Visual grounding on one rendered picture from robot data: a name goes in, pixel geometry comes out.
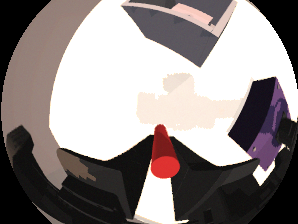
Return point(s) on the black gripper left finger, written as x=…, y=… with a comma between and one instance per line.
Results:
x=124, y=175

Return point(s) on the red peg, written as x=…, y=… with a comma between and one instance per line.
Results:
x=164, y=160

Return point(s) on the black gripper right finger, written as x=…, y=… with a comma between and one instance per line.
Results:
x=197, y=178

